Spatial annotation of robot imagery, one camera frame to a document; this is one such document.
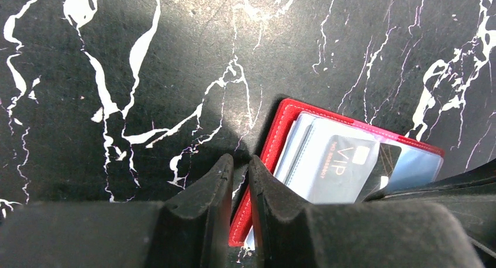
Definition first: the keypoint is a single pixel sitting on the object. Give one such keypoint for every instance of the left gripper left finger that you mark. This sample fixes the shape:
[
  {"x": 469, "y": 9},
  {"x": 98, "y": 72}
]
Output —
[{"x": 188, "y": 230}]

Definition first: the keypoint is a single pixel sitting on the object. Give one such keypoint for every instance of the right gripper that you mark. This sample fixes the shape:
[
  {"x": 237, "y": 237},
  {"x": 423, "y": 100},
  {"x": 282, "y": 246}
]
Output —
[{"x": 470, "y": 197}]

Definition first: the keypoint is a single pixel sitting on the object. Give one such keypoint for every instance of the red card holder wallet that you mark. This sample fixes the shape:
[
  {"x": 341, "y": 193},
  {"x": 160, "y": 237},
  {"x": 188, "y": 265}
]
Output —
[{"x": 300, "y": 133}]

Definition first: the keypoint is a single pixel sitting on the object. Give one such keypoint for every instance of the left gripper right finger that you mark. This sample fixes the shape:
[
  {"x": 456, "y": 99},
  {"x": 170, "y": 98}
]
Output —
[{"x": 400, "y": 232}]

